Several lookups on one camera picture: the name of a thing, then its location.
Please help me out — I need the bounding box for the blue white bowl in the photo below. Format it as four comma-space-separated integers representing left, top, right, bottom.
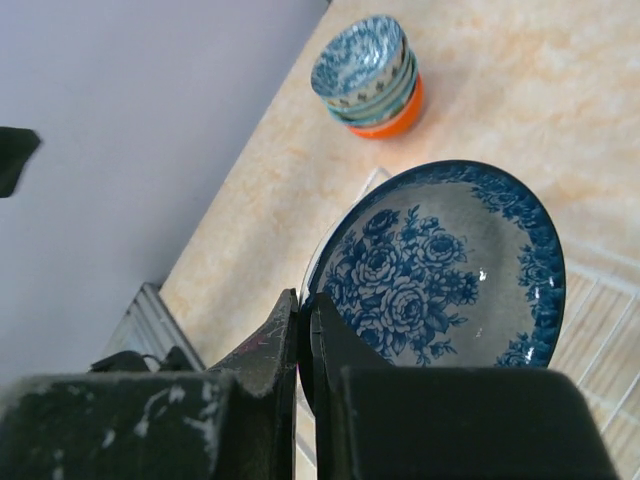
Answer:
299, 159, 568, 406

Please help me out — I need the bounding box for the white wire dish rack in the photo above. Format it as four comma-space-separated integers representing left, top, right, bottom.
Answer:
294, 167, 640, 480

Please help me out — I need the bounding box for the orange bottom stacked bowl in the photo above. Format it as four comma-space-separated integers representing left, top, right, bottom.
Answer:
347, 73, 425, 140

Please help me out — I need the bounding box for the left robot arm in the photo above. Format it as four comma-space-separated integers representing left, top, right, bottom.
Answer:
0, 126, 41, 199

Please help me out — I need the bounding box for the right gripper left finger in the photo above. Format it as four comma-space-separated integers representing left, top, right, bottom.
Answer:
210, 289, 298, 479

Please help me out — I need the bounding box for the aluminium frame rail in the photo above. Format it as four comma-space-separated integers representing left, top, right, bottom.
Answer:
102, 283, 206, 371

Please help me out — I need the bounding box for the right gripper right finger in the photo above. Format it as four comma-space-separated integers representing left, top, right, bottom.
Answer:
309, 294, 395, 479

